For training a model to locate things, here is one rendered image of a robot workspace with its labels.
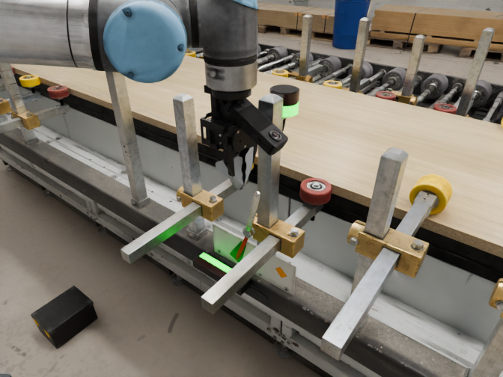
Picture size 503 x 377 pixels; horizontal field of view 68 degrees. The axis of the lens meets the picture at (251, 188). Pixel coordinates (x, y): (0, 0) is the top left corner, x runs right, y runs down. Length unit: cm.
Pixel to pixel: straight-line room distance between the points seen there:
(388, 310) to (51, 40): 94
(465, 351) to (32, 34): 104
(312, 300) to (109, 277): 133
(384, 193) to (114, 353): 138
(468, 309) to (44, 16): 100
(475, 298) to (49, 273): 190
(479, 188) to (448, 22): 555
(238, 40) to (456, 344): 85
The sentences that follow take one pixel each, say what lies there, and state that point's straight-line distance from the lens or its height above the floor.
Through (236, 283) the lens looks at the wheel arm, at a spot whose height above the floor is 86.
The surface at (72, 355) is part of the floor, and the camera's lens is 184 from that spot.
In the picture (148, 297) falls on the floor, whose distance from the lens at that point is 192.
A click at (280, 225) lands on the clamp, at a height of 87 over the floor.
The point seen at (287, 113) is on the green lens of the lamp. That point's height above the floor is 114.
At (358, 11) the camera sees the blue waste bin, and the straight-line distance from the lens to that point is 638.
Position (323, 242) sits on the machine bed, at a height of 70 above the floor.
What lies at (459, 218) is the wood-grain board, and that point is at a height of 90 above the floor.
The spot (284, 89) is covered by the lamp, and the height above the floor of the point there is 118.
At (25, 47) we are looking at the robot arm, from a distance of 50.
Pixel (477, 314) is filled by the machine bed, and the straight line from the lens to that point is 107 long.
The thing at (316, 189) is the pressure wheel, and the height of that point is 90.
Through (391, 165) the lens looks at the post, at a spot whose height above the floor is 112.
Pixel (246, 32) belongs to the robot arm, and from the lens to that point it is 62.
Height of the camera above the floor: 142
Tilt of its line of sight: 34 degrees down
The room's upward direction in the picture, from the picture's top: straight up
